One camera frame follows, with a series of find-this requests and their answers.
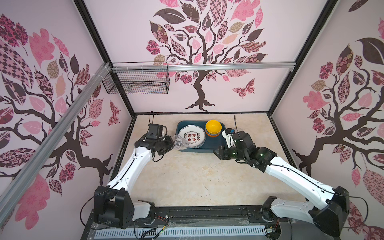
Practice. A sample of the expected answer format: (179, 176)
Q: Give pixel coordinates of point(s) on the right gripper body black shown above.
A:
(235, 154)

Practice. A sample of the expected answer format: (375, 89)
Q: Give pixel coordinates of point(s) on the yellow plastic bowl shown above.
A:
(213, 127)

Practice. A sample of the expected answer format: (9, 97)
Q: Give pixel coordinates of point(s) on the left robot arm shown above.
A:
(113, 206)

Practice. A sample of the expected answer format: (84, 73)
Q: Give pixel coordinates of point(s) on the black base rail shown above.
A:
(213, 216)

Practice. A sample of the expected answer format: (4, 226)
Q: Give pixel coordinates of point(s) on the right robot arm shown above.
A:
(325, 207)

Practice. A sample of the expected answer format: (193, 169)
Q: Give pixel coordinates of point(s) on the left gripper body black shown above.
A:
(165, 145)

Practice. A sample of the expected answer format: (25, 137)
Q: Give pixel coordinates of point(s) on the clear cup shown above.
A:
(179, 142)

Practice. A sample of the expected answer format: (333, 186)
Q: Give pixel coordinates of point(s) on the teal plastic bin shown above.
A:
(210, 144)

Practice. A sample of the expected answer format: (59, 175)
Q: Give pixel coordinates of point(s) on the white vented cable duct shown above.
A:
(180, 232)

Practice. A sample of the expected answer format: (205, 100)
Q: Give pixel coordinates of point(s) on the aluminium rail left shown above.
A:
(23, 180)

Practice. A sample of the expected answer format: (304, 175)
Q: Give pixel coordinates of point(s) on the aluminium rail back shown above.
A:
(203, 67)

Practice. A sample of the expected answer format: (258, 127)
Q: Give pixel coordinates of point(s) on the black wire basket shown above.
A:
(138, 78)

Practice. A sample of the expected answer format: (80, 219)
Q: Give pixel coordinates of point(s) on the aluminium rail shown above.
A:
(203, 67)
(23, 180)

